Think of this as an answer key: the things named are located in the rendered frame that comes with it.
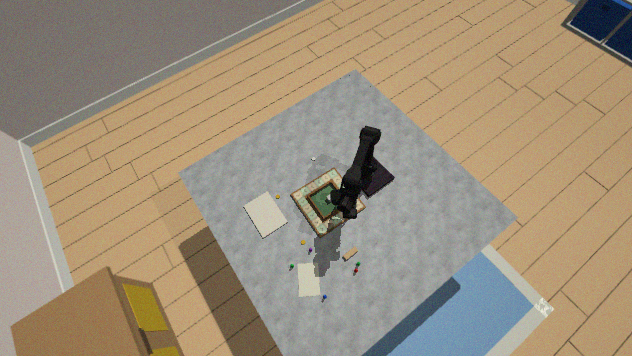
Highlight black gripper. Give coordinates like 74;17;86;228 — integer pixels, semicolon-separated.
343;197;358;219

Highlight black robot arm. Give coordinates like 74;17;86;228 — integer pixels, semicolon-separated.
330;126;382;214

